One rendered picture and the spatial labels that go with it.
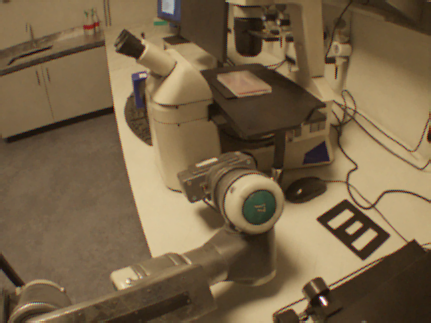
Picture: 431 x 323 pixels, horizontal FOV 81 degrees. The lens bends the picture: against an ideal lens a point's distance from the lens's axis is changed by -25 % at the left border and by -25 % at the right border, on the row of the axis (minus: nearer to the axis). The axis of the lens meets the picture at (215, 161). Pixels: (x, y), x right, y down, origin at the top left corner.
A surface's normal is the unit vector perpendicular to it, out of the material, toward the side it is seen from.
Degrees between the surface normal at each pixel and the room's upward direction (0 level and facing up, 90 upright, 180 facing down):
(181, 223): 0
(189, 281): 53
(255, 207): 65
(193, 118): 90
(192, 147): 90
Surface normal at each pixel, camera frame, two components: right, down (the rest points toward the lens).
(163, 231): -0.04, -0.81
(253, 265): 0.48, 0.11
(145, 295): 0.50, -0.16
